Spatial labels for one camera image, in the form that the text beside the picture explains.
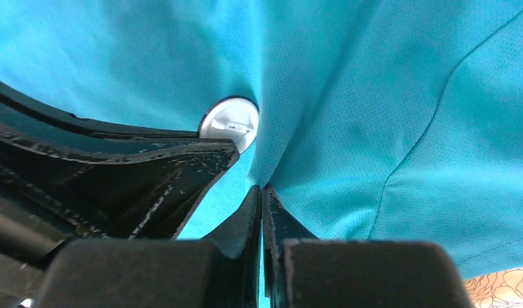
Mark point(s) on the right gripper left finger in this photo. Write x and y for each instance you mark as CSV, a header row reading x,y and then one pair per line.
x,y
219,270

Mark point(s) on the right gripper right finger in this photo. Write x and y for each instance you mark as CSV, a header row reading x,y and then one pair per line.
x,y
301,270

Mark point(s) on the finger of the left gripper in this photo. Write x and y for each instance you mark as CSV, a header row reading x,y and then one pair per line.
x,y
64,178

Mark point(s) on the blue round brooch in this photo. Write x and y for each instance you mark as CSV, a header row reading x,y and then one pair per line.
x,y
235,118

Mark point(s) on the teal t-shirt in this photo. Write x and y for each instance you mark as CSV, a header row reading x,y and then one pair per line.
x,y
378,119

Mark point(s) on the floral table mat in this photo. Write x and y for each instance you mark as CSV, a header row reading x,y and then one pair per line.
x,y
503,289

